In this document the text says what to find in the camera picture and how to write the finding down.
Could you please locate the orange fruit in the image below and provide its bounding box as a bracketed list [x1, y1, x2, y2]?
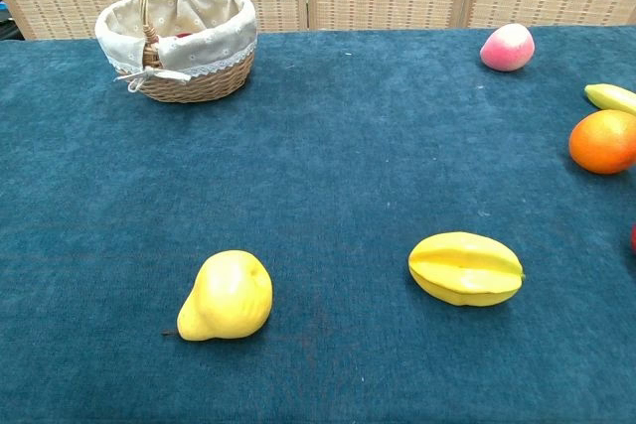
[568, 109, 636, 176]

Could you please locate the wicker basket with cloth lining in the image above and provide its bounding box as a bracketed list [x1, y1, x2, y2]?
[93, 0, 258, 104]

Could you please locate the blue tablecloth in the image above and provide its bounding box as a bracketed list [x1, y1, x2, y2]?
[0, 25, 636, 424]

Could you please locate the yellow pear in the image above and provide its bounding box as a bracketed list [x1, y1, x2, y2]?
[162, 249, 274, 343]

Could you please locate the yellow starfruit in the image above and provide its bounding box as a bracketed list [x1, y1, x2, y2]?
[407, 231, 527, 308]

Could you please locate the pink peach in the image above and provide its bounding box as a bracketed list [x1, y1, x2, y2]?
[479, 23, 537, 72]

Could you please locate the large yellow banana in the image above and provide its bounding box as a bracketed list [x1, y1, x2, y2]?
[583, 82, 636, 116]

